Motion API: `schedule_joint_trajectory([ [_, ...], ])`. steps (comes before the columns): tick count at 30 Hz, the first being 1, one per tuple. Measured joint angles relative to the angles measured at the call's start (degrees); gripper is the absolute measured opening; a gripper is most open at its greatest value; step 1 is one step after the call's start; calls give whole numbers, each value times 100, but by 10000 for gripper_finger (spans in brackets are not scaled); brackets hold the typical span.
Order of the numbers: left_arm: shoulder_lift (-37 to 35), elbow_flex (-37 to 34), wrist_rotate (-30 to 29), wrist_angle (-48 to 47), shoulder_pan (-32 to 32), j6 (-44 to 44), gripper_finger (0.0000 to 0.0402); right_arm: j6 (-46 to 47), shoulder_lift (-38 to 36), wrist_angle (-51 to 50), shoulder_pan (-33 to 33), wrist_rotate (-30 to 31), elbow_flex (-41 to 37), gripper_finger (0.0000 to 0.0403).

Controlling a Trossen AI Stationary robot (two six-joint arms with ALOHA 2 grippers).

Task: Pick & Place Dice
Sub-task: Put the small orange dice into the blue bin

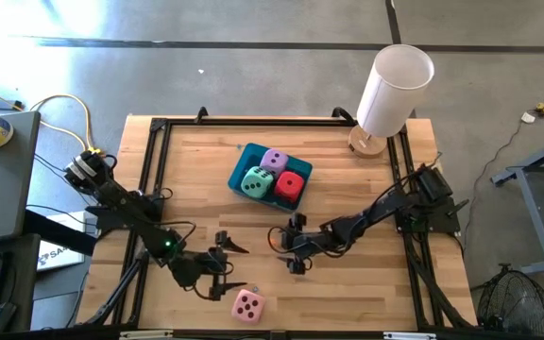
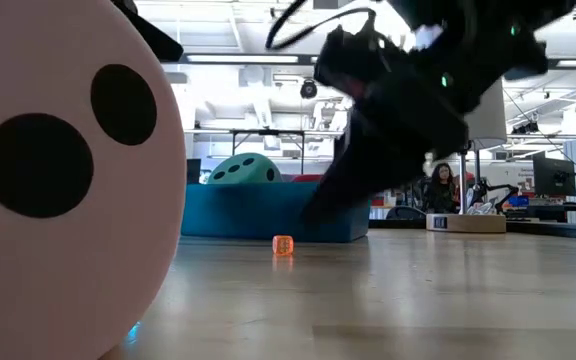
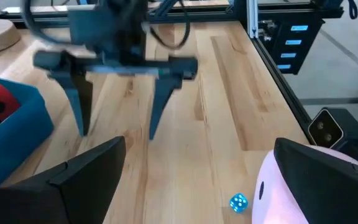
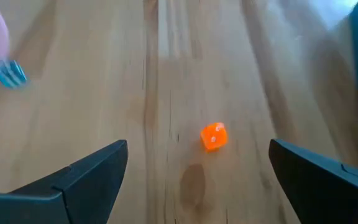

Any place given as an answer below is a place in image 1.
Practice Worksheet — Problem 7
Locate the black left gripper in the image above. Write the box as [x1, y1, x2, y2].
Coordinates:
[170, 229, 251, 302]

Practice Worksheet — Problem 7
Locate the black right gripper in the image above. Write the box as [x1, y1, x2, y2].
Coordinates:
[275, 212, 326, 277]

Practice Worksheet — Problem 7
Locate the large pink foam die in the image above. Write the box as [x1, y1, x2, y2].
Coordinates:
[230, 288, 267, 326]

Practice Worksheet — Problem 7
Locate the large red foam die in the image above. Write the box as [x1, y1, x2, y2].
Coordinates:
[273, 170, 306, 204]

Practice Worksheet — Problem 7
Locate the large green foam die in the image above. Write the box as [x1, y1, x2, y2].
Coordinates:
[240, 165, 275, 200]

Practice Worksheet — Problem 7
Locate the large purple foam die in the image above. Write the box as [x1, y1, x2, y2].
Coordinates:
[258, 147, 290, 178]

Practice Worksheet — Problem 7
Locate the blue plastic bin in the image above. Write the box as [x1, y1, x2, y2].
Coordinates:
[227, 142, 315, 213]

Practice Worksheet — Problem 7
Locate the white cardboard box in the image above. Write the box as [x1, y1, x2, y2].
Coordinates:
[35, 211, 99, 273]

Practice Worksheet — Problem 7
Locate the white shade table lamp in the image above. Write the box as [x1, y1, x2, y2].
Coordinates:
[348, 42, 436, 160]

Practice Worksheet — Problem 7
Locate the grey metal stand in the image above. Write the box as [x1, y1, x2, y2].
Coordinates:
[490, 129, 544, 277]

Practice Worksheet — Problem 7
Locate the black aluminium table frame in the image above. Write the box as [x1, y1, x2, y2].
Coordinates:
[76, 106, 480, 332]

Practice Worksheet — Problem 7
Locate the yellow cable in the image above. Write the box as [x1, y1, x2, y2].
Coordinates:
[0, 78, 104, 157]

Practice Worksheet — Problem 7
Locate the black wire-guard fan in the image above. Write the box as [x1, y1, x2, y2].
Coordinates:
[476, 263, 544, 340]

